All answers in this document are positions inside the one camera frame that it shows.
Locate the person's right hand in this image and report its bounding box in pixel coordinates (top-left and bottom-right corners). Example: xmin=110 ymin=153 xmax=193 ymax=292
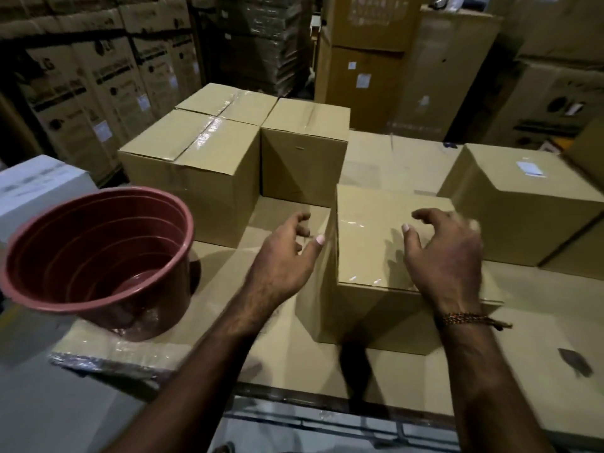
xmin=400 ymin=208 xmax=484 ymax=316

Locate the person's left hand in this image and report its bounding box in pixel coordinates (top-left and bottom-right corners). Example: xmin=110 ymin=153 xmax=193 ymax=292
xmin=242 ymin=211 xmax=326 ymax=310

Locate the person's left forearm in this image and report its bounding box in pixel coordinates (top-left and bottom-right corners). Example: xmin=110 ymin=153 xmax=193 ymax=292
xmin=104 ymin=290 xmax=285 ymax=453

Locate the person's right forearm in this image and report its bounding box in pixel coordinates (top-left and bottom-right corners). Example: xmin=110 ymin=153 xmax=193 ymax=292
xmin=436 ymin=316 xmax=558 ymax=453

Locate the small taped cardboard box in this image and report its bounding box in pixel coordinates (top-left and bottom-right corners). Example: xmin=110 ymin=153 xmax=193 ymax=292
xmin=296 ymin=184 xmax=504 ymax=356

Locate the low flat cardboard box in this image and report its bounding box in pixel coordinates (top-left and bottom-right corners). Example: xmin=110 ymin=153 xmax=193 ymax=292
xmin=339 ymin=130 xmax=461 ymax=197

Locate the wide flat cardboard base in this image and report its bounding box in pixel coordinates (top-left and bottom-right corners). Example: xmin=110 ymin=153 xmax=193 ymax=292
xmin=48 ymin=195 xmax=604 ymax=440

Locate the tall plain cardboard box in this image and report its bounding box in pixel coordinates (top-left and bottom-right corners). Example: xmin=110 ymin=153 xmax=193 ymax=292
xmin=260 ymin=97 xmax=351 ymax=208

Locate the cardboard box with white label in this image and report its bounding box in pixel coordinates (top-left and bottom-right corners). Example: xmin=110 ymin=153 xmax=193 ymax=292
xmin=437 ymin=143 xmax=604 ymax=267

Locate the large taped cardboard box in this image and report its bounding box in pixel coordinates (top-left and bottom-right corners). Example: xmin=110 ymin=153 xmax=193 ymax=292
xmin=118 ymin=108 xmax=261 ymax=249

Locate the tall pale brown carton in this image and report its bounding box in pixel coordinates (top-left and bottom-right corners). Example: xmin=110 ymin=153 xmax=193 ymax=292
xmin=391 ymin=5 xmax=504 ymax=142

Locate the tall brown carton stack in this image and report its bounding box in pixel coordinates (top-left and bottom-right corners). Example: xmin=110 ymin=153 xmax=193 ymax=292
xmin=313 ymin=0 xmax=428 ymax=133

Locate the printed carton with round holes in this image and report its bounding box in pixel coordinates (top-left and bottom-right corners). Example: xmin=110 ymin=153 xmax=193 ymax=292
xmin=480 ymin=59 xmax=604 ymax=150

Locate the angled brown carton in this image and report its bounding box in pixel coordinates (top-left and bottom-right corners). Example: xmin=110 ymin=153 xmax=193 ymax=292
xmin=563 ymin=117 xmax=604 ymax=190

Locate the dark tape piece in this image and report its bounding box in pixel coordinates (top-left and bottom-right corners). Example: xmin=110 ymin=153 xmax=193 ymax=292
xmin=558 ymin=348 xmax=594 ymax=379

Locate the stack of wrapped dark cartons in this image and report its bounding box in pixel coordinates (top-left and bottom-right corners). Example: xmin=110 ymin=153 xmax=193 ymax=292
xmin=215 ymin=0 xmax=314 ymax=98

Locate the reddish brown plastic pot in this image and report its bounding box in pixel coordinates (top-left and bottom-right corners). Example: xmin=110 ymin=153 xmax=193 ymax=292
xmin=0 ymin=186 xmax=202 ymax=343

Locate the big brown carton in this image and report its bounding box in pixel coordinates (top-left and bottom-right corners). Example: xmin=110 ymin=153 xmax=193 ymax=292
xmin=514 ymin=0 xmax=604 ymax=67

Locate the stack of printed appliance cartons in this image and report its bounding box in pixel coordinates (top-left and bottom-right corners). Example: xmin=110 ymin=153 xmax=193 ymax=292
xmin=0 ymin=0 xmax=204 ymax=185

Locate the braided brown wrist bracelet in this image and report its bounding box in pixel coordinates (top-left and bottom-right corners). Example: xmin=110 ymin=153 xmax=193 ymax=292
xmin=436 ymin=311 xmax=513 ymax=332

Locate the metal trolley frame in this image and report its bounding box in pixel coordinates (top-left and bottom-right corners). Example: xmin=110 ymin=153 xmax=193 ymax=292
xmin=222 ymin=383 xmax=604 ymax=453

